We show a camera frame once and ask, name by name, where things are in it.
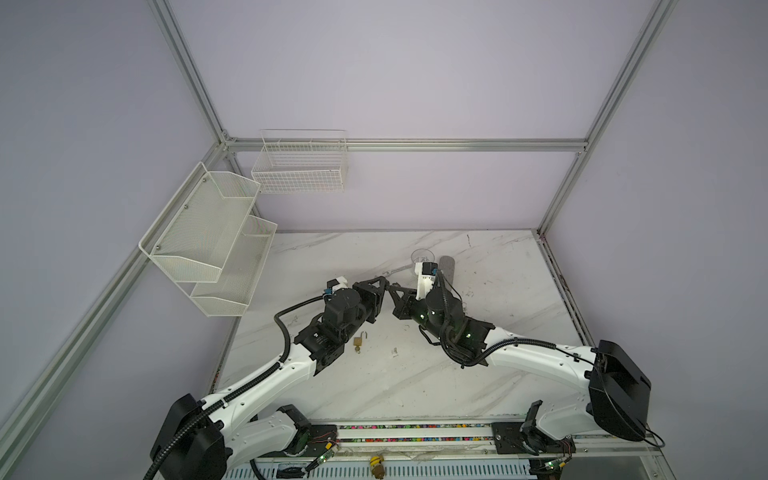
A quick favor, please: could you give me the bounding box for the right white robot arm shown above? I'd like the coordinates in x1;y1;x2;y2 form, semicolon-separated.
388;284;665;455

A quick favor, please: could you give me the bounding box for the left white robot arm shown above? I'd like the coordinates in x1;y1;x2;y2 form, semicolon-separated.
145;277;389;479

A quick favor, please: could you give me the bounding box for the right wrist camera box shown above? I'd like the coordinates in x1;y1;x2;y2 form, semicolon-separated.
414;261;438;300

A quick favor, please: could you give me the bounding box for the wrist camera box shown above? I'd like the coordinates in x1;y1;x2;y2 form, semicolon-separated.
323;276;348;297
414;261;438;300

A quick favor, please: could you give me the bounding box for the clear plastic cup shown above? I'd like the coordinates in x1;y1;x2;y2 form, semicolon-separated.
410;248;435;264

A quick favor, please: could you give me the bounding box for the grey oblong sponge block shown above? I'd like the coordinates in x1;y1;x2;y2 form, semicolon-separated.
438;255;456;284

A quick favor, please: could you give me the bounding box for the white wire basket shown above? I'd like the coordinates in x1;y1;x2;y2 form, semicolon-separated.
251;129;348;194

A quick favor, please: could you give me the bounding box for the silver open-end wrench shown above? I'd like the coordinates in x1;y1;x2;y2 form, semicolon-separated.
383;265;413;277

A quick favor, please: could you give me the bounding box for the upper white mesh shelf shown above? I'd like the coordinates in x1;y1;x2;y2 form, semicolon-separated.
138;163;260;283

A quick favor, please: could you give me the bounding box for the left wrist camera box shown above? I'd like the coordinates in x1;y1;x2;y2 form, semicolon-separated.
323;276;348;297

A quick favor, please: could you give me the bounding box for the lower white mesh shelf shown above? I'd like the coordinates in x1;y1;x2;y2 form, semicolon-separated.
191;215;277;317

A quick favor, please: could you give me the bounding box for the white mesh shelf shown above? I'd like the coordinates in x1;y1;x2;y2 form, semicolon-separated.
138;163;260;283
191;215;277;317

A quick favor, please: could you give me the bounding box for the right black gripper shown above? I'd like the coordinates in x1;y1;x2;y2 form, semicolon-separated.
384;286;449;344

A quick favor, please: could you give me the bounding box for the brass padlock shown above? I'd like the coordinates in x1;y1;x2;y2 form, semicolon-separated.
353;331;368;354

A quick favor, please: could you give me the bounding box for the aluminium frame rail base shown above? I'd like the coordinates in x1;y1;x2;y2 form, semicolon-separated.
173;413;676;480

